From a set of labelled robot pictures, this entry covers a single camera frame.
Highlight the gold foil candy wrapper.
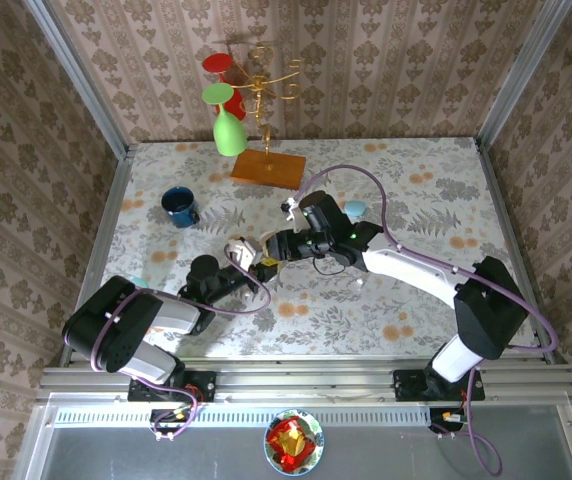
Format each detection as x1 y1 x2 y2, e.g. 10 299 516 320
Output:
277 428 306 454

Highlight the red foil candy wrapper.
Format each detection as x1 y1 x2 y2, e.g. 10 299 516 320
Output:
266 417 317 472

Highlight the patterned ceramic bowl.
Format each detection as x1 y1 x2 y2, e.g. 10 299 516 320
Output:
263 408 326 474

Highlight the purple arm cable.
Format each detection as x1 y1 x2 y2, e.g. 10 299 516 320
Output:
63 242 273 441
288 166 561 477

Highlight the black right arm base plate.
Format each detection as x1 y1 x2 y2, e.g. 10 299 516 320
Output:
393 367 487 404

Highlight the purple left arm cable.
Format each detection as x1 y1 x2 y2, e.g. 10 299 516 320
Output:
63 242 273 441

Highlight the aluminium table side rail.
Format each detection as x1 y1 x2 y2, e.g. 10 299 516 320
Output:
473 137 567 366
58 144 140 369

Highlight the grey metal shelf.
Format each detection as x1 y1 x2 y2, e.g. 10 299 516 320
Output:
13 392 572 480

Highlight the dark blue mug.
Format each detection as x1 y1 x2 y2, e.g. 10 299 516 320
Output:
159 186 201 229

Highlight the thin black cable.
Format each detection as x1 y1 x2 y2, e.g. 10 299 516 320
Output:
313 253 348 277

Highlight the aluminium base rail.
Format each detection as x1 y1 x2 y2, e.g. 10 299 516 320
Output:
35 354 572 405

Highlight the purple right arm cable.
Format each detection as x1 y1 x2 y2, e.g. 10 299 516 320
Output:
288 166 561 477

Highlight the black connector with wires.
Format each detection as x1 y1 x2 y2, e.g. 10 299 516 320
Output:
428 407 468 435
149 407 198 442

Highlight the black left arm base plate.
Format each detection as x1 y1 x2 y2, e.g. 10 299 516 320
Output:
126 368 217 404

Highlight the gold wire rack wooden base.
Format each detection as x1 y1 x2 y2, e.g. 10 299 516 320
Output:
229 44 308 192

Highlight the red plastic wine glass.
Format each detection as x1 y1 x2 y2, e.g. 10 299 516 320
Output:
201 52 247 122

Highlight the aluminium frame post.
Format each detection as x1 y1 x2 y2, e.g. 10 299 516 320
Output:
475 0 567 151
21 0 132 160

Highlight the green plastic wine glass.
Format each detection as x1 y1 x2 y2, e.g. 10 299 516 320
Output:
200 82 248 158

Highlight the perforated metal cable duct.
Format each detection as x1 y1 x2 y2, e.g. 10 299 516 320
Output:
53 405 430 429

